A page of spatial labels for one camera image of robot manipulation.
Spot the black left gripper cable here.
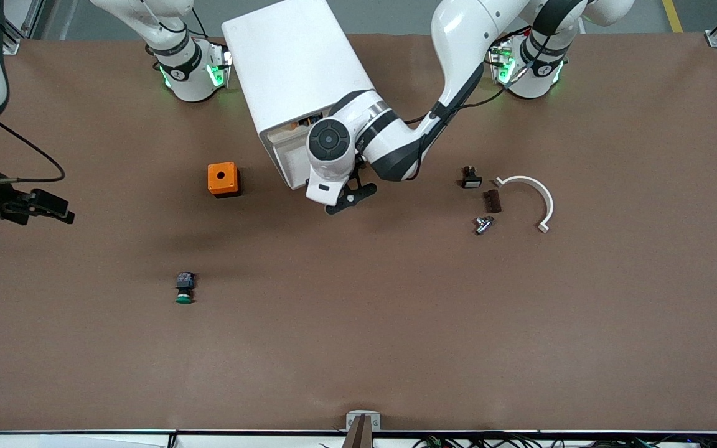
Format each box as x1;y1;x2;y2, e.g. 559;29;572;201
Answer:
396;59;530;126

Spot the green push button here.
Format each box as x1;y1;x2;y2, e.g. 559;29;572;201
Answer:
175;271;197;305

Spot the orange box with hole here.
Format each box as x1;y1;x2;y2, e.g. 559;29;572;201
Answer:
207;162;241;198

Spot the white drawer cabinet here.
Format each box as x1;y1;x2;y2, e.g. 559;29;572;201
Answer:
222;0;377;189

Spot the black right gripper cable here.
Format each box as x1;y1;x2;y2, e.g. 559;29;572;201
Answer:
0;119;66;185

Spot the grey metal table bracket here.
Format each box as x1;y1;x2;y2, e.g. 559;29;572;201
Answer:
345;410;382;448

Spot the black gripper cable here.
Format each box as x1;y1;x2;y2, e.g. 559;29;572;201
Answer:
396;59;530;126
0;119;66;185

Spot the white curved plastic bracket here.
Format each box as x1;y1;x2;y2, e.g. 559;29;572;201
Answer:
494;175;555;234

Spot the white table edge rail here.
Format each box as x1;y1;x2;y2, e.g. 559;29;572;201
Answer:
0;429;717;448

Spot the black arm base cable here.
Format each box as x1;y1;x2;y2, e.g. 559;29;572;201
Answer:
187;5;211;39

